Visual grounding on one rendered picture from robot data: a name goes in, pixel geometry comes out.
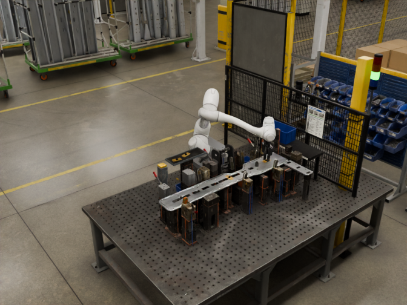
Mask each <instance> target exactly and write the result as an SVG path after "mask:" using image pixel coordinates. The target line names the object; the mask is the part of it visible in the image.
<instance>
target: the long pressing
mask: <svg viewBox="0 0 407 305"><path fill-rule="evenodd" d="M275 159H277V160H278V163H277V166H280V165H283V164H284V163H285V162H287V161H288V159H286V158H284V157H282V156H280V155H278V154H276V153H274V152H273V153H272V155H271V156H270V161H269V162H266V163H264V162H263V156H262V157H259V158H257V159H254V160H252V161H250V162H247V163H244V164H243V168H242V169H241V170H238V171H236V172H234V173H223V174H220V175H217V176H215V177H213V178H211V179H208V180H206V181H204V182H201V183H198V184H196V185H194V186H191V187H189V188H187V189H184V190H182V191H179V192H177V193H175V194H172V195H169V196H168V197H165V198H162V199H160V200H159V204H160V205H161V206H163V207H164V208H165V209H166V210H168V211H175V210H177V209H179V208H181V204H182V201H183V199H180V196H186V195H188V194H189V195H190V196H189V197H187V198H188V201H189V202H191V203H192V202H195V201H197V200H199V199H201V198H202V197H204V196H206V195H208V194H211V193H215V192H217V191H220V190H221V189H224V188H226V187H229V186H231V185H233V184H235V183H237V182H240V181H242V177H243V173H242V171H246V172H247V173H248V175H247V177H248V178H249V177H251V176H254V175H260V174H263V173H265V172H267V171H269V170H271V169H272V167H273V162H274V160H275ZM256 161H258V162H259V166H258V167H256V166H255V162H256ZM249 168H253V169H251V170H249ZM237 173H238V174H239V175H237V176H235V177H233V179H232V180H230V179H228V180H226V181H224V182H221V183H219V181H221V180H223V179H226V177H225V176H226V175H229V176H232V175H235V174H237ZM213 183H218V184H216V185H214V186H211V185H212V184H213ZM207 186H208V187H209V188H207V189H204V190H202V188H204V187H207ZM195 191H200V192H198V193H195V194H193V192H195ZM177 199H180V200H179V201H177V202H175V203H173V201H174V200H177Z"/></svg>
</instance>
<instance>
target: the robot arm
mask: <svg viewBox="0 0 407 305"><path fill-rule="evenodd" d="M218 103H219V93H218V91H217V90H215V89H214V88H210V89H208V90H207V91H206V93H205V95H204V98H203V107H202V108H200V109H199V112H198V116H199V117H200V119H199V120H198V121H197V122H196V124H195V127H194V134H193V137H192V138H191V139H190V140H189V142H188V146H189V147H190V149H193V148H196V147H199V148H200V149H202V150H204V148H205V149H206V151H207V153H208V155H209V156H210V157H211V152H212V150H213V149H216V148H213V147H212V146H210V145H209V144H208V136H209V133H210V128H211V125H210V122H228V123H233V124H235V125H237V126H239V127H241V128H243V129H245V130H247V131H249V132H251V133H254V134H257V135H259V136H260V137H261V138H263V142H262V152H263V160H265V159H266V148H267V149H268V155H267V162H269V161H270V156H271V155H272V153H273V146H271V142H272V141H273V140H274V139H275V136H276V130H275V129H274V127H275V124H274V119H273V117H270V116H268V117H265V118H264V120H263V127H261V128H256V127H253V126H251V125H249V124H247V123H245V122H244V121H242V120H240V119H238V118H236V117H233V116H230V115H227V114H224V113H221V112H220V111H217V106H218ZM216 150H217V149H216ZM198 158H200V159H199V161H198V162H199V163H201V162H202V161H203V160H204V161H207V162H209V160H210V158H209V157H208V156H207V154H205V155H202V156H200V157H198Z"/></svg>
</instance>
